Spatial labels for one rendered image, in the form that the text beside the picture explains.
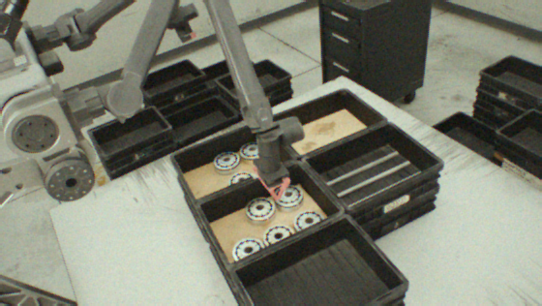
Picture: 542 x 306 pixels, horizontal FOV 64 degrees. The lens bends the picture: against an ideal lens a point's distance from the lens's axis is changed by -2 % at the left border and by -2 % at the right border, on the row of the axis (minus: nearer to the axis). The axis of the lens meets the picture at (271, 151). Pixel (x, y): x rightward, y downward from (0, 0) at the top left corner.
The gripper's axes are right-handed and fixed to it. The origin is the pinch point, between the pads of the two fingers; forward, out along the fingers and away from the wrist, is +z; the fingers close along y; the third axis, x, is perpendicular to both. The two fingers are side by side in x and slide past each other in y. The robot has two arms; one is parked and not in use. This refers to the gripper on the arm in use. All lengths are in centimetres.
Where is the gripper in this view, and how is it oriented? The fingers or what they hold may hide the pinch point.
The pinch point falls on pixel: (272, 191)
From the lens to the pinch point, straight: 127.2
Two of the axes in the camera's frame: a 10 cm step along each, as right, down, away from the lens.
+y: -4.5, -5.2, 7.3
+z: 0.7, 7.9, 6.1
